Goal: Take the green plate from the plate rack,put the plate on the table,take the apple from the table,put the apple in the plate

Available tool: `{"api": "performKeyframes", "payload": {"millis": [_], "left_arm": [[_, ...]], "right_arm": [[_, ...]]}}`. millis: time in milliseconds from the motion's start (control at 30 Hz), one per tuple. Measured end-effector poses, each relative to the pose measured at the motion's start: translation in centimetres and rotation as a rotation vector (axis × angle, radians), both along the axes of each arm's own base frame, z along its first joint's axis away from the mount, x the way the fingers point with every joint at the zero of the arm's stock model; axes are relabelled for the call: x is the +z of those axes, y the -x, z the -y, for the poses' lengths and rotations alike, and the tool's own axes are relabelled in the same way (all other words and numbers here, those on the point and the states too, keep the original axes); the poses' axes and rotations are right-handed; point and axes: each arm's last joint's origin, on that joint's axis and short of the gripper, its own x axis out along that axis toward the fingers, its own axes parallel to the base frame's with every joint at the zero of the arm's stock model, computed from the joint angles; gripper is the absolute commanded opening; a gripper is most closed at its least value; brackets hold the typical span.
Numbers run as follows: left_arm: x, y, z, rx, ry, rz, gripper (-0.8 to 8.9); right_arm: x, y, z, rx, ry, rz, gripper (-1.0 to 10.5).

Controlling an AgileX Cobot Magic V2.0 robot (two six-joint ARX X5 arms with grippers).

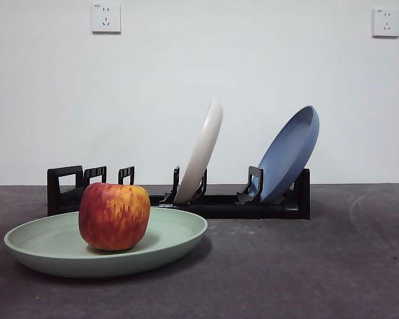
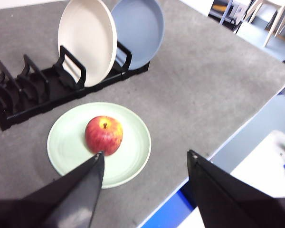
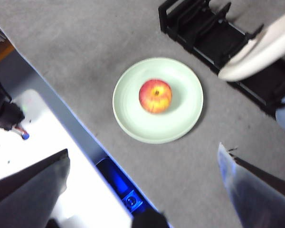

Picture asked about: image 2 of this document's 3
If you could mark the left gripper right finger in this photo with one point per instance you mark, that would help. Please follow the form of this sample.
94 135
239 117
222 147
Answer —
223 202

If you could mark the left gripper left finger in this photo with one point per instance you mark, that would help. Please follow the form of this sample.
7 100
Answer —
69 197

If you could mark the green plate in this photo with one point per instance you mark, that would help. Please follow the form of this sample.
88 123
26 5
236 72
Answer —
69 147

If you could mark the red yellow apple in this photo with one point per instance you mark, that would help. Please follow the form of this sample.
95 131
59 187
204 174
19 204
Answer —
104 137

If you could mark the black plate rack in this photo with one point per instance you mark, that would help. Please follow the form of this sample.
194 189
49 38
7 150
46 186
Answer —
50 88

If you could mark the cream plate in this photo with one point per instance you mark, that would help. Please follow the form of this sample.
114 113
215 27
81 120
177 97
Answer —
88 40

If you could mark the blue plate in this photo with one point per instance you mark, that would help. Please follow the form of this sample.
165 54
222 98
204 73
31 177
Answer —
140 33

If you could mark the white side table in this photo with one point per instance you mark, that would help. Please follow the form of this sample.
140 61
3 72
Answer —
256 166

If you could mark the beige wooden chair frame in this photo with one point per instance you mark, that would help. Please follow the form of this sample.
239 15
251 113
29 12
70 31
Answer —
273 23

